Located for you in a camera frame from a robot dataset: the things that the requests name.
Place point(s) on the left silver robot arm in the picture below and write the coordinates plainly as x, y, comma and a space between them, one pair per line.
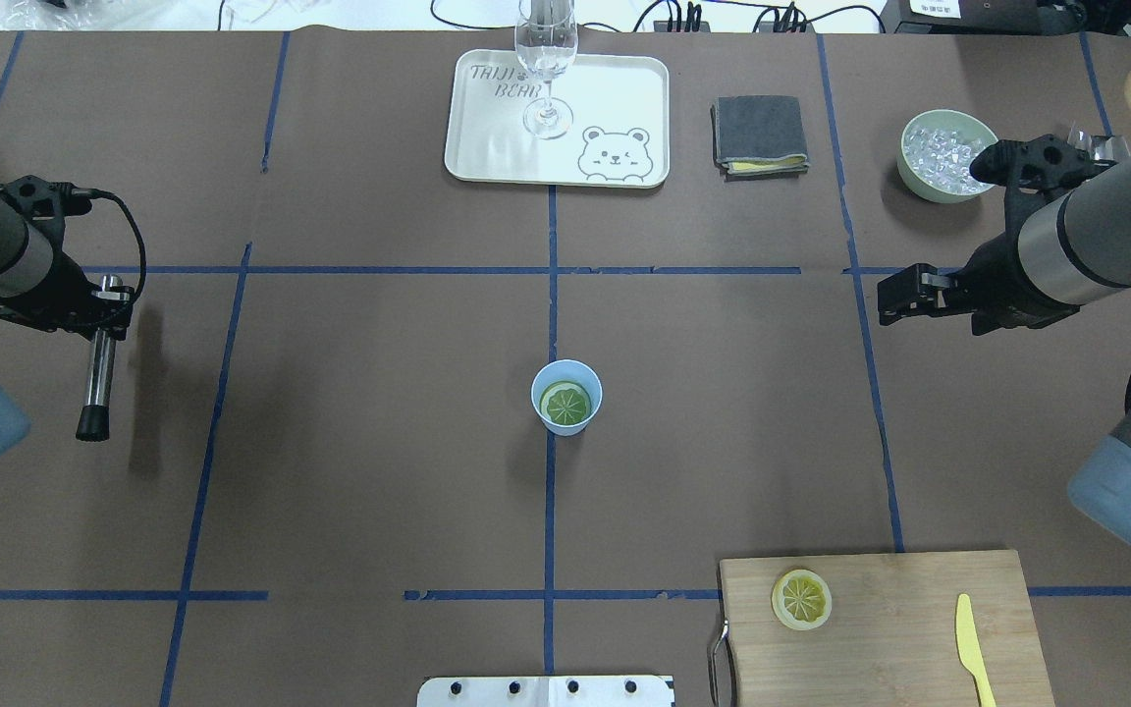
21, 268

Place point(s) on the yellow lemon half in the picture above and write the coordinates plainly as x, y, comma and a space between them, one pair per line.
801, 600

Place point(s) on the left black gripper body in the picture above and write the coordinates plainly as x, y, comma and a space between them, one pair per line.
68, 288

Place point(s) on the white bear tray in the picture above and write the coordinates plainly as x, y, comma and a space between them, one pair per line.
609, 124

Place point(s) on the clear wine glass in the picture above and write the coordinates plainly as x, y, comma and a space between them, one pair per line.
546, 43

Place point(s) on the bamboo cutting board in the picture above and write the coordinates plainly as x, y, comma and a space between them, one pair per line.
890, 639

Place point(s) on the metal ice scoop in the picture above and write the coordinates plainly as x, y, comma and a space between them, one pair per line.
1107, 149

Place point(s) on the white camera mast pillar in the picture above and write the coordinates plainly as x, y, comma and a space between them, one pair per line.
595, 690

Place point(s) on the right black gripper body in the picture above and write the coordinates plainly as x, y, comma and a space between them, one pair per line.
1009, 295

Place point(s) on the grey folded cloth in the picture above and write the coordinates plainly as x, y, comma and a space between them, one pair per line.
755, 136

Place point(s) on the green lime slice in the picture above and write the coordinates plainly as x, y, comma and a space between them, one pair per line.
565, 403

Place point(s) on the yellow plastic knife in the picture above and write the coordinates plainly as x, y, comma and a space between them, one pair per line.
969, 652

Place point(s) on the green bowl of ice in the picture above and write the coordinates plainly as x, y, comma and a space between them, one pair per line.
936, 150

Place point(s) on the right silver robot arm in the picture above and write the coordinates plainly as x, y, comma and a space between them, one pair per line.
1008, 380

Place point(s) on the light blue paper cup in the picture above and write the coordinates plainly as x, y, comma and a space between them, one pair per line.
571, 370

